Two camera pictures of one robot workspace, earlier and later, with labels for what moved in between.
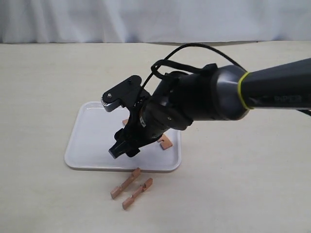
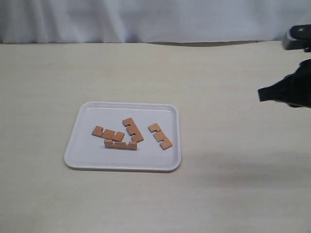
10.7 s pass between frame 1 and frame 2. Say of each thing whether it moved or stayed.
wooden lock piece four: moved
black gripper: moved
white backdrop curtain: stayed
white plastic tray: stayed
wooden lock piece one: stayed
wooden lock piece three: moved
